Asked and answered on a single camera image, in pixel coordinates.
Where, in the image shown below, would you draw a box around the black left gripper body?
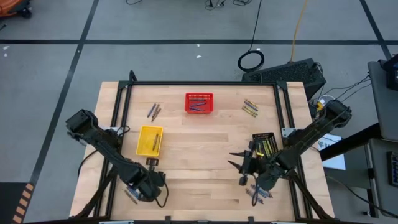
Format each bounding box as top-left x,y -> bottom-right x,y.
136,157 -> 167,203

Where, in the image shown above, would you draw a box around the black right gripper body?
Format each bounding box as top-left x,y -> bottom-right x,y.
238,141 -> 276,186

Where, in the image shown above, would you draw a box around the black plastic basket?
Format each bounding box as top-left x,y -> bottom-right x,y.
251,132 -> 280,159

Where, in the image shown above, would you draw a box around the yellow plastic basket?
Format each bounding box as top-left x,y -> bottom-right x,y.
136,125 -> 164,157

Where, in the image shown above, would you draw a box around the red plastic basket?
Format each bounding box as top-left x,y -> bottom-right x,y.
185,92 -> 215,115

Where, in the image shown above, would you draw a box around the white paper sheet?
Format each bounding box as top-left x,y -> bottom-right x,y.
316,133 -> 347,171

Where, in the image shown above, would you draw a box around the black computer case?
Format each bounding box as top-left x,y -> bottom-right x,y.
241,58 -> 327,101

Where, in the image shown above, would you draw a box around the black stand beam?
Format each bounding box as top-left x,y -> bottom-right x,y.
319,123 -> 384,162

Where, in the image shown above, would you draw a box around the grey metal cart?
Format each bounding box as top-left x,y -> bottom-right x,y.
365,60 -> 398,218

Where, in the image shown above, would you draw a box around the black orange striped mat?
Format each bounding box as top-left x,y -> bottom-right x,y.
0,182 -> 35,224

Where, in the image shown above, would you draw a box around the black device box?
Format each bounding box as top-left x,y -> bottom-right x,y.
382,53 -> 398,92

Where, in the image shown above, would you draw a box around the orange wheeled cart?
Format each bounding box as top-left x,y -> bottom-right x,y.
0,0 -> 34,19

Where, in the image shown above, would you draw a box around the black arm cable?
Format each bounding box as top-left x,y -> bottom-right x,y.
76,144 -> 108,179

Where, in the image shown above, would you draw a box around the black aluminium table frame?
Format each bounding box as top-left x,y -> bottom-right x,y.
72,70 -> 334,223

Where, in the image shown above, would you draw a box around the white cable bundle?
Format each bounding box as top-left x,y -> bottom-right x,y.
310,94 -> 337,114

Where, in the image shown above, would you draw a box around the black coiled cable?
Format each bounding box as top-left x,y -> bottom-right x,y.
237,0 -> 266,73

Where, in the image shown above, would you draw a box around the black floor cable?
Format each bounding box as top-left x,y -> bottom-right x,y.
325,174 -> 398,218

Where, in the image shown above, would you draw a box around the yellow floor cable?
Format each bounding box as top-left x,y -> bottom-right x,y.
289,0 -> 310,62

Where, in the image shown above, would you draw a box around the black cable cluster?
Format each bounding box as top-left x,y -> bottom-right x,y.
204,0 -> 253,9

